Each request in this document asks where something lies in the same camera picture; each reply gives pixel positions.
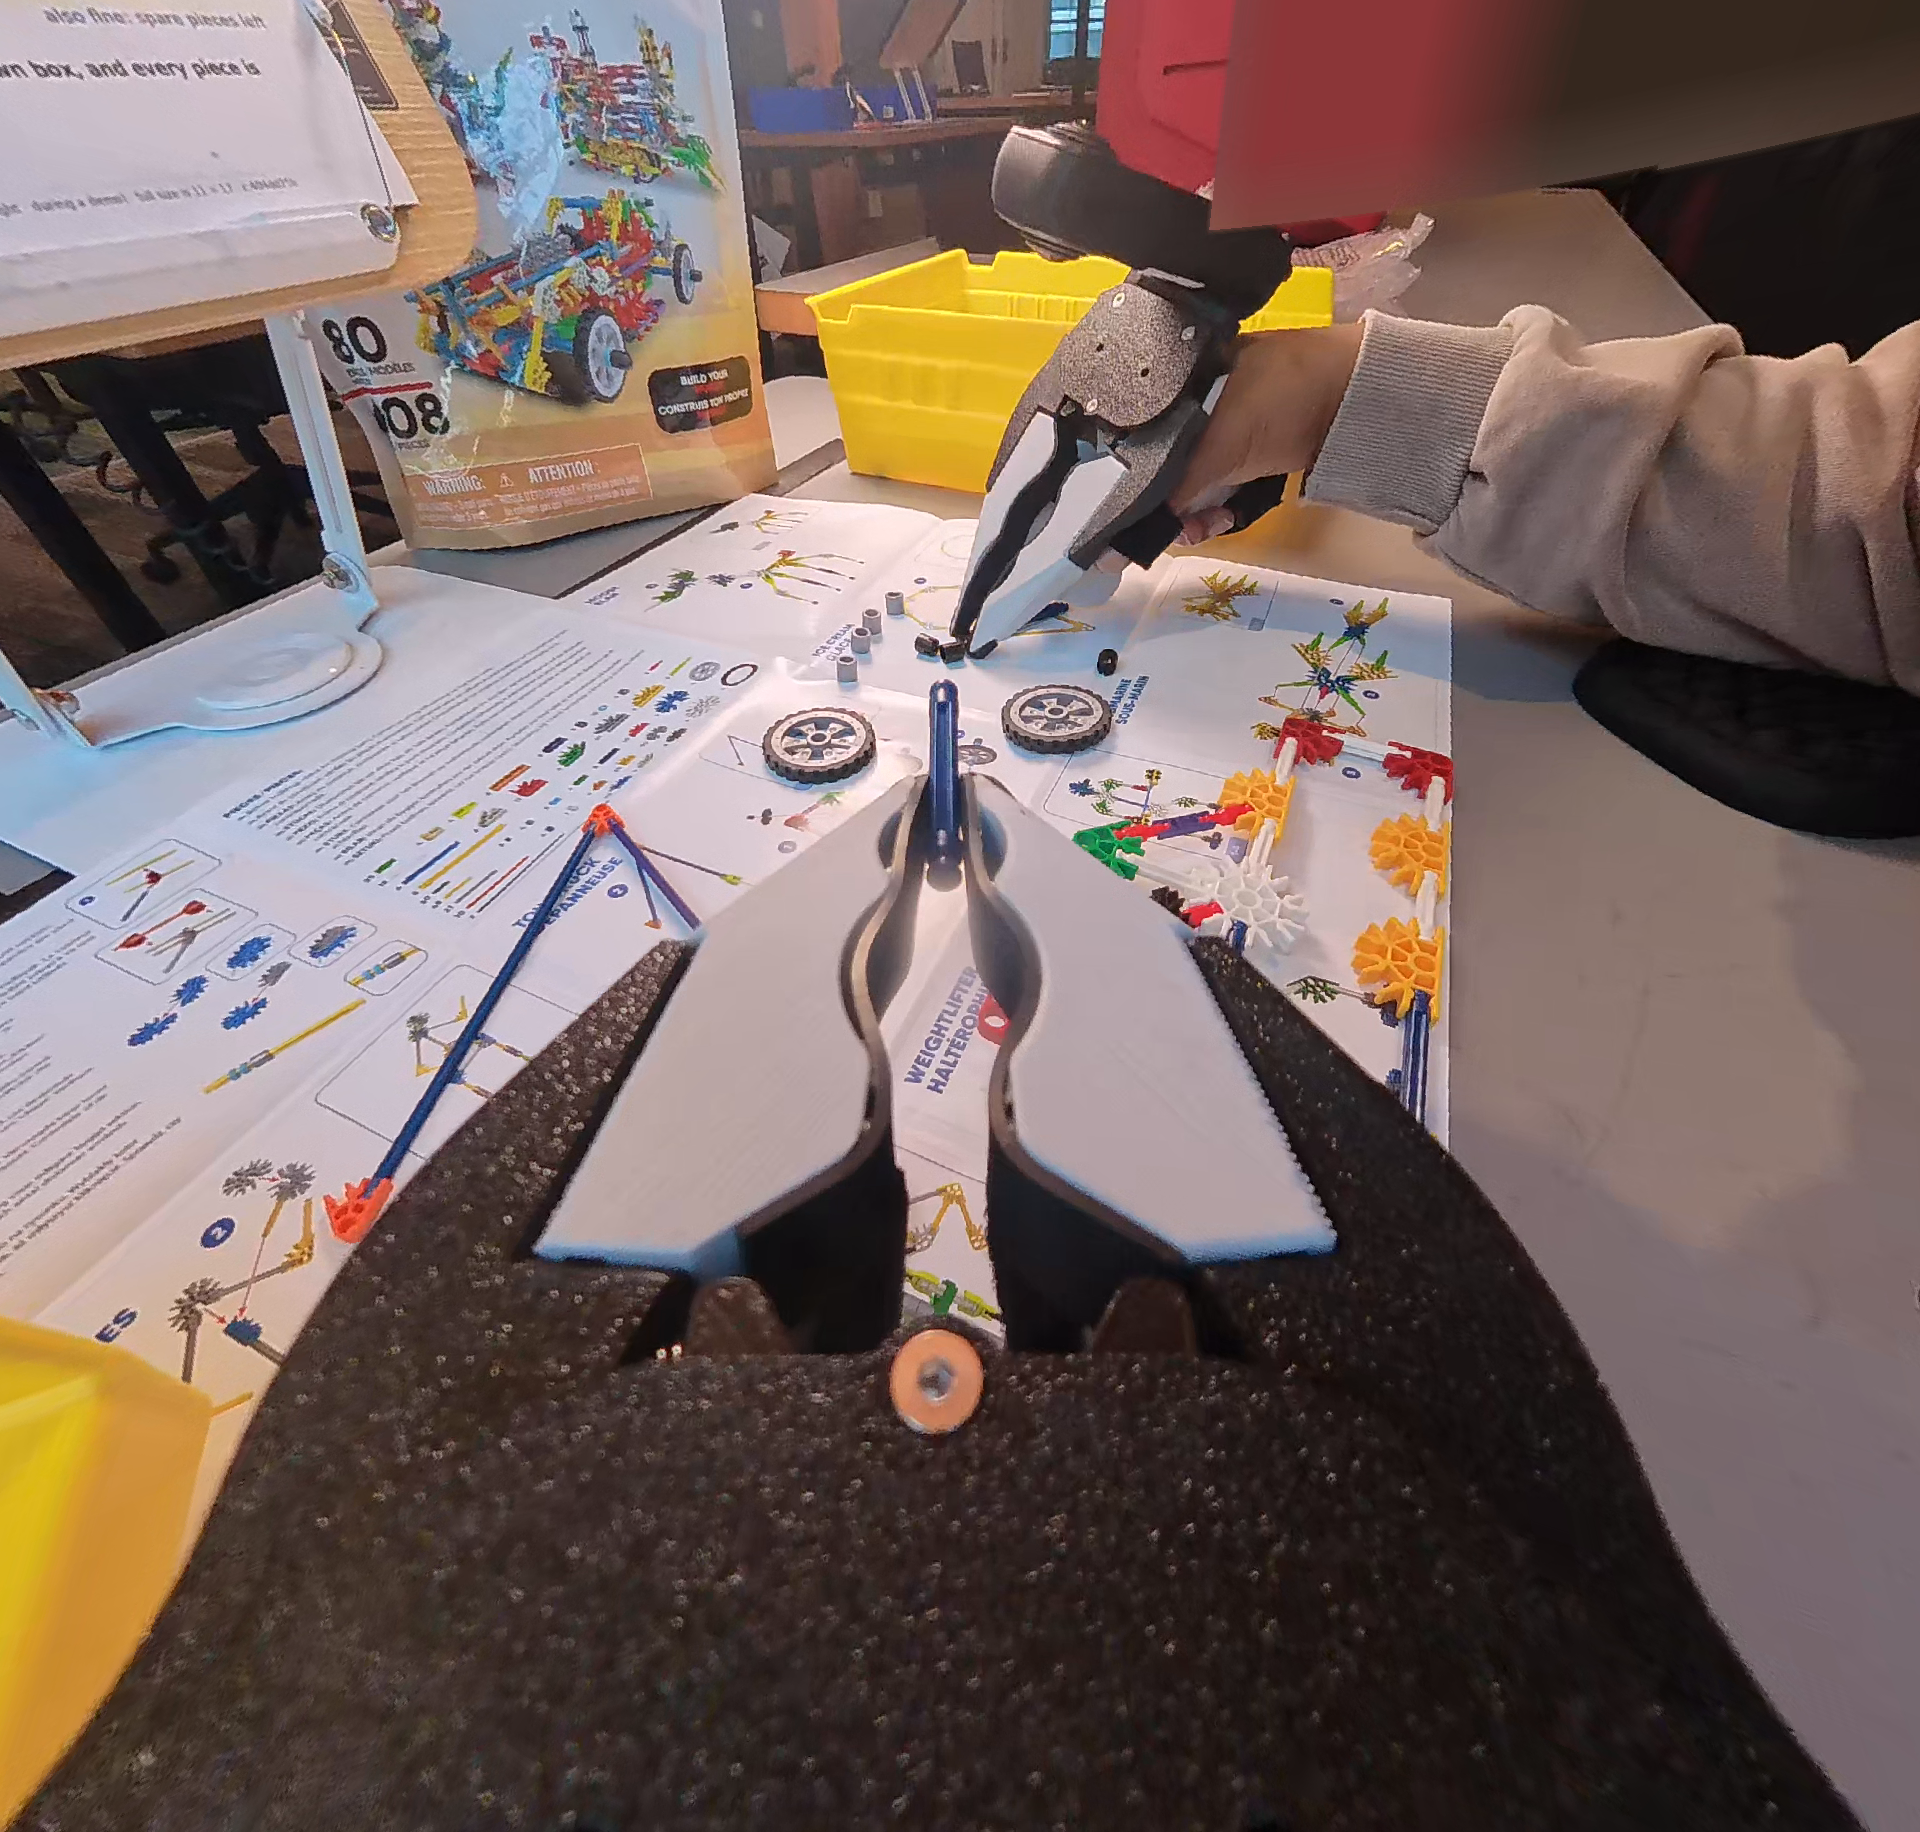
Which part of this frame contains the printed instruction sheet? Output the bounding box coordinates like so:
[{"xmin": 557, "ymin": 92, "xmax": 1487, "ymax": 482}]
[{"xmin": 0, "ymin": 493, "xmax": 1459, "ymax": 1413}]

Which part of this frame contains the blue rod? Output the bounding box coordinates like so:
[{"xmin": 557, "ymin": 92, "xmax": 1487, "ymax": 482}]
[{"xmin": 927, "ymin": 682, "xmax": 964, "ymax": 880}]

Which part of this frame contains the clear plastic bag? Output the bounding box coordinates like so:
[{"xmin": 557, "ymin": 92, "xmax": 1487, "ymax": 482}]
[{"xmin": 1321, "ymin": 212, "xmax": 1429, "ymax": 325}]

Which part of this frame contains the small black toy wheel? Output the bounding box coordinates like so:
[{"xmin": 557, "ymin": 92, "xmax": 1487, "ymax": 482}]
[
  {"xmin": 763, "ymin": 705, "xmax": 882, "ymax": 786},
  {"xmin": 1003, "ymin": 682, "xmax": 1118, "ymax": 756}
]

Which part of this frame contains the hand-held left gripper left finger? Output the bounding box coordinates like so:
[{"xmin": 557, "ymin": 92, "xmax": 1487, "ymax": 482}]
[{"xmin": 536, "ymin": 782, "xmax": 920, "ymax": 1347}]

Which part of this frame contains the yellow plastic bin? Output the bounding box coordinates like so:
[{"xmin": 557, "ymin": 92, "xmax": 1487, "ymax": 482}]
[
  {"xmin": 810, "ymin": 248, "xmax": 1340, "ymax": 494},
  {"xmin": 0, "ymin": 1313, "xmax": 218, "ymax": 1832}
]

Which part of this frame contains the cardboard toy box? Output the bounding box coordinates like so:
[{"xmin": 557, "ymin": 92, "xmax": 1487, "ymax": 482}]
[{"xmin": 313, "ymin": 0, "xmax": 780, "ymax": 553}]

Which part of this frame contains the beige table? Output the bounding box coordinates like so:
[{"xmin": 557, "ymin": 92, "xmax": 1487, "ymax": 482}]
[{"xmin": 750, "ymin": 238, "xmax": 938, "ymax": 341}]

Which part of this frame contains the white stand base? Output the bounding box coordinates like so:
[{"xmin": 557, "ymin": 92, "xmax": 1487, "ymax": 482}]
[{"xmin": 0, "ymin": 301, "xmax": 393, "ymax": 760}]

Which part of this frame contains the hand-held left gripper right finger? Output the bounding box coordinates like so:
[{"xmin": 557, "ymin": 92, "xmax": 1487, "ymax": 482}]
[{"xmin": 961, "ymin": 782, "xmax": 1338, "ymax": 1347}]

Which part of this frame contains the colourful construction toy model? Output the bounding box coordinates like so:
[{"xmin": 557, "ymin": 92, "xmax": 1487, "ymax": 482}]
[{"xmin": 1072, "ymin": 699, "xmax": 1459, "ymax": 1132}]

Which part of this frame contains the blue rod V-shaped assembly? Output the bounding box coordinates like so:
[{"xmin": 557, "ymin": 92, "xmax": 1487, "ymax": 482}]
[{"xmin": 321, "ymin": 801, "xmax": 710, "ymax": 1246}]

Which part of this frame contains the person's right hand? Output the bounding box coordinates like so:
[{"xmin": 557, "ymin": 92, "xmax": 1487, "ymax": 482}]
[{"xmin": 1177, "ymin": 317, "xmax": 1367, "ymax": 551}]

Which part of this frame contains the red bag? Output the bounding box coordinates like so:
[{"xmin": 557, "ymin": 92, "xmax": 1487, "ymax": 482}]
[{"xmin": 1094, "ymin": 0, "xmax": 1249, "ymax": 202}]

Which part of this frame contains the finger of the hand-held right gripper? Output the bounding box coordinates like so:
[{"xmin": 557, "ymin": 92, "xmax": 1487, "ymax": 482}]
[
  {"xmin": 957, "ymin": 392, "xmax": 1097, "ymax": 657},
  {"xmin": 1006, "ymin": 437, "xmax": 1188, "ymax": 649}
]

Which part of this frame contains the black rounded object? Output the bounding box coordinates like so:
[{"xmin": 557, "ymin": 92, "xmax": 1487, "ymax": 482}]
[{"xmin": 1574, "ymin": 638, "xmax": 1920, "ymax": 839}]

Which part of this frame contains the grey desk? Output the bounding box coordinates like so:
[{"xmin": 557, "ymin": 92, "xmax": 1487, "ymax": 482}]
[{"xmin": 0, "ymin": 182, "xmax": 1920, "ymax": 1832}]

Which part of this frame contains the printed instruction board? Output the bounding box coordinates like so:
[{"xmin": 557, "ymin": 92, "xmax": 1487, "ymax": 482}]
[{"xmin": 0, "ymin": 0, "xmax": 483, "ymax": 371}]

